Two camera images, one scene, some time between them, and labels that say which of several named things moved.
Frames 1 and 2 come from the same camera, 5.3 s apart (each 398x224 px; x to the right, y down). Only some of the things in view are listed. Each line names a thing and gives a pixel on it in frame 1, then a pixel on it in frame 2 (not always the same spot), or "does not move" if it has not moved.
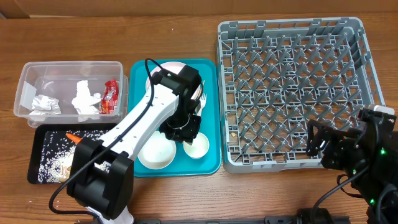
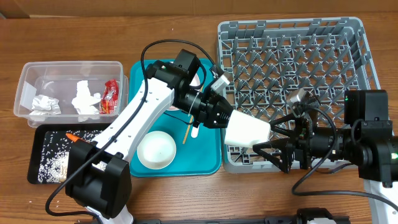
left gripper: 190,133 to 212,111
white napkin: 42,104 does not move
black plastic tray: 53,149 does not move
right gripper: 337,147 to 300,140
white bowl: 157,152 does not move
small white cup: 199,147 to 246,130
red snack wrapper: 109,101 does not move
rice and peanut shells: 58,154 does not move
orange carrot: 74,137 does not move
